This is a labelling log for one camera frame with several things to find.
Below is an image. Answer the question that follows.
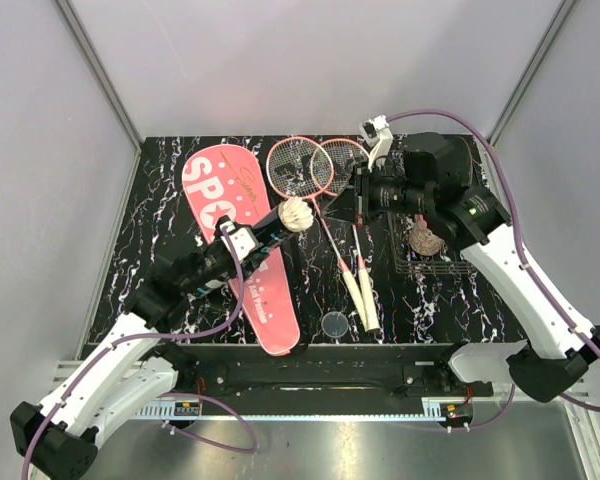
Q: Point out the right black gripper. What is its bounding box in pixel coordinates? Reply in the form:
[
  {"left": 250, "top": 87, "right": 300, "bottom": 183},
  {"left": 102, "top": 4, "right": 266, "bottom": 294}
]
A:
[{"left": 320, "top": 161, "right": 431, "bottom": 226}]

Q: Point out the shuttlecock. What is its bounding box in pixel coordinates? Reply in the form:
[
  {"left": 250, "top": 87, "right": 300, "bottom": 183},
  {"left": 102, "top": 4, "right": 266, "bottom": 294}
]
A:
[{"left": 277, "top": 197, "right": 314, "bottom": 233}]

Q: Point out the black shuttlecock tube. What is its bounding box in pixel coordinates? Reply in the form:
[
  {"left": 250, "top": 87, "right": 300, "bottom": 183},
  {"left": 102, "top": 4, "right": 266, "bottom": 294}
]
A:
[{"left": 178, "top": 197, "right": 313, "bottom": 298}]

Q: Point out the pink racket bag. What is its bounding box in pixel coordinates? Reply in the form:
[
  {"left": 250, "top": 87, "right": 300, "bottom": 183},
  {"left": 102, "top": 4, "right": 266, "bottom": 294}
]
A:
[{"left": 181, "top": 144, "right": 300, "bottom": 356}]

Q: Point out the clear tube lid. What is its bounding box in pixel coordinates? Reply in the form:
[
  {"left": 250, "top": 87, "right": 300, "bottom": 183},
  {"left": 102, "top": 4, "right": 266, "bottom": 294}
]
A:
[{"left": 320, "top": 311, "right": 349, "bottom": 339}]

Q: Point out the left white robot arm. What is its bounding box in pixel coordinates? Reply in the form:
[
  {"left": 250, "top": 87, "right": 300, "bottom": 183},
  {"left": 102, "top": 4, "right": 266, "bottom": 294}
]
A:
[{"left": 10, "top": 212, "right": 296, "bottom": 479}]

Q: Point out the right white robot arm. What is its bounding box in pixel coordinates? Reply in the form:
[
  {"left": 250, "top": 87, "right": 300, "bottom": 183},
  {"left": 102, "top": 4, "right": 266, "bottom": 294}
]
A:
[{"left": 324, "top": 132, "right": 600, "bottom": 403}]

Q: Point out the right pink badminton racket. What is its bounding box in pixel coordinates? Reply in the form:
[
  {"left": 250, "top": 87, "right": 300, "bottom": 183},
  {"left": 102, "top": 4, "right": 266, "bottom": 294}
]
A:
[{"left": 312, "top": 138, "right": 380, "bottom": 333}]

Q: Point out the pink badminton racket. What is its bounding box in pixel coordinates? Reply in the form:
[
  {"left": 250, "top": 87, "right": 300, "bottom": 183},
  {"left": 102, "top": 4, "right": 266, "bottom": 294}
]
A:
[
  {"left": 265, "top": 136, "right": 379, "bottom": 333},
  {"left": 312, "top": 138, "right": 380, "bottom": 333}
]

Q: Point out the left pink badminton racket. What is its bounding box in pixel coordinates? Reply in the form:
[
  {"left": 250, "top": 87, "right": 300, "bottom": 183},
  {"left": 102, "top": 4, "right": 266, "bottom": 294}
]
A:
[{"left": 265, "top": 136, "right": 379, "bottom": 333}]

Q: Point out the pink patterned cup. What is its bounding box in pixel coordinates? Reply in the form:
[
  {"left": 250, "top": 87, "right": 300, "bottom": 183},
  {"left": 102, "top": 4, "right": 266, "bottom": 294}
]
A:
[{"left": 408, "top": 215, "right": 445, "bottom": 257}]

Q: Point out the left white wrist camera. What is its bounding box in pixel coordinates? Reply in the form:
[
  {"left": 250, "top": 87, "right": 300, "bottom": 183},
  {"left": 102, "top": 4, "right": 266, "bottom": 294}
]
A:
[{"left": 216, "top": 218, "right": 258, "bottom": 261}]

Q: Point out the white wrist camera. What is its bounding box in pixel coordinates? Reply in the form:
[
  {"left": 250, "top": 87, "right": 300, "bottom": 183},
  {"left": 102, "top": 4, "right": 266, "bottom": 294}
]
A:
[
  {"left": 216, "top": 218, "right": 258, "bottom": 261},
  {"left": 360, "top": 115, "right": 394, "bottom": 171}
]

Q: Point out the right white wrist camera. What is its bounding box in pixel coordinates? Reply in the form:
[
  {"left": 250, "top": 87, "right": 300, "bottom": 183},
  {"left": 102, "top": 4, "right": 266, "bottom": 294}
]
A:
[{"left": 360, "top": 115, "right": 394, "bottom": 171}]

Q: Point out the black wire basket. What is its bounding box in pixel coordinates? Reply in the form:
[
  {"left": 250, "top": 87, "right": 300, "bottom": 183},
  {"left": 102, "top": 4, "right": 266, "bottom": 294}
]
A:
[{"left": 382, "top": 135, "right": 491, "bottom": 275}]

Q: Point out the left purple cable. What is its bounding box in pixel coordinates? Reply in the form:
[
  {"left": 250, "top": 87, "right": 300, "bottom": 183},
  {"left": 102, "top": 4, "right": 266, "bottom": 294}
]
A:
[{"left": 19, "top": 219, "right": 260, "bottom": 479}]

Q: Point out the purple cable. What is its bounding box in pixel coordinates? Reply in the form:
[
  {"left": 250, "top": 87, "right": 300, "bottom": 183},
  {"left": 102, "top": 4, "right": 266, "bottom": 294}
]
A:
[
  {"left": 387, "top": 109, "right": 600, "bottom": 432},
  {"left": 19, "top": 219, "right": 260, "bottom": 479}
]

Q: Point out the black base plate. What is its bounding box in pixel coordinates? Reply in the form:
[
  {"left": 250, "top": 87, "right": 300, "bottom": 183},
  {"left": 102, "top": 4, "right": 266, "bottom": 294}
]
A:
[{"left": 183, "top": 344, "right": 494, "bottom": 418}]

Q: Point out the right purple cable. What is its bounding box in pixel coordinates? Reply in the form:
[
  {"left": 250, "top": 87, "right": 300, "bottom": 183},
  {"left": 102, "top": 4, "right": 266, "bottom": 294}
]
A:
[{"left": 387, "top": 109, "right": 600, "bottom": 432}]

